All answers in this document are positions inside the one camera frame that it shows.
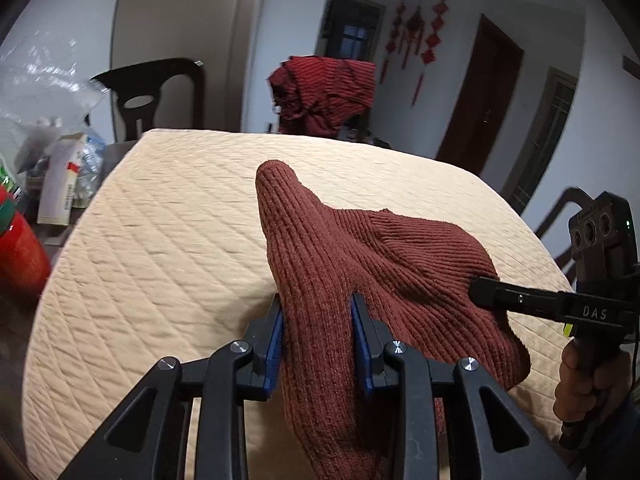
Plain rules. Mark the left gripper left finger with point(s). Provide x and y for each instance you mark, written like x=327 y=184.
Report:
x=257 y=377

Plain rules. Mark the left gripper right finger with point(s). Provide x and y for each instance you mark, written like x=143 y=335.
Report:
x=369 y=338

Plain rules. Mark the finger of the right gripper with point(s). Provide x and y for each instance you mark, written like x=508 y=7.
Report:
x=496 y=296

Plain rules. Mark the maroon knit sweater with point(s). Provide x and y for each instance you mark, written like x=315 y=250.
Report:
x=414 y=275

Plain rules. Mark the right hand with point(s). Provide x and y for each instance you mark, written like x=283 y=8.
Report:
x=580 y=391

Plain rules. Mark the cream quilted table cover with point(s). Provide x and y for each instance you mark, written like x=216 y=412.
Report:
x=169 y=260

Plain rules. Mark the dark brown door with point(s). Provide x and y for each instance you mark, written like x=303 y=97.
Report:
x=483 y=99

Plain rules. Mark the red striped cloth on chair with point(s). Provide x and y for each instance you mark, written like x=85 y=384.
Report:
x=316 y=96

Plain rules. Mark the red bottle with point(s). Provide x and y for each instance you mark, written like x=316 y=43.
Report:
x=25 y=266

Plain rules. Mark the white box carton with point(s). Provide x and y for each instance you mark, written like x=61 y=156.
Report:
x=57 y=193

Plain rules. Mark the red Chinese knot decoration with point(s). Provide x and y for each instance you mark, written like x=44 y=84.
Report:
x=414 y=37

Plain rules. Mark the black chair at table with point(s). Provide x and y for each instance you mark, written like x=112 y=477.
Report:
x=138 y=90

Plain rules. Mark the clear plastic bag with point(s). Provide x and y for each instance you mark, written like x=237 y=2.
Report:
x=42 y=97

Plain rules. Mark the grey door panel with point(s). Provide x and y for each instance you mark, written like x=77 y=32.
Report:
x=218 y=33

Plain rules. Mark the black camera box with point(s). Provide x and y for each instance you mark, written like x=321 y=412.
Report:
x=604 y=249

